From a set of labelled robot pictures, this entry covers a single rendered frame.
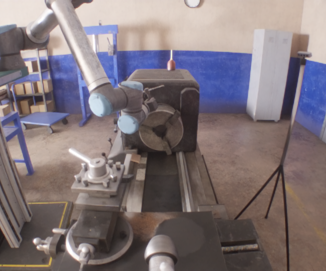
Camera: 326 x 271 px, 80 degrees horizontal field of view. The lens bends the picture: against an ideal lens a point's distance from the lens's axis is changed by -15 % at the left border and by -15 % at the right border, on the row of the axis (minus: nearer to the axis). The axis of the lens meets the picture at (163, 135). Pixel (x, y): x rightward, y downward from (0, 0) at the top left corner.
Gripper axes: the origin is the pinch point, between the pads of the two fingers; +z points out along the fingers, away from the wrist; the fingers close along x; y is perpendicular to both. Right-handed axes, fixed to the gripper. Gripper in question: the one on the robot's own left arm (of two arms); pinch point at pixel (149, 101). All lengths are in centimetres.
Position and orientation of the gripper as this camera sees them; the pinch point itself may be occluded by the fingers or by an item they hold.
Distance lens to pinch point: 124.7
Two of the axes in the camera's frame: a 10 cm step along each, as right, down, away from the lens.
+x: 9.2, -1.9, -3.5
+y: 3.2, 8.8, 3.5
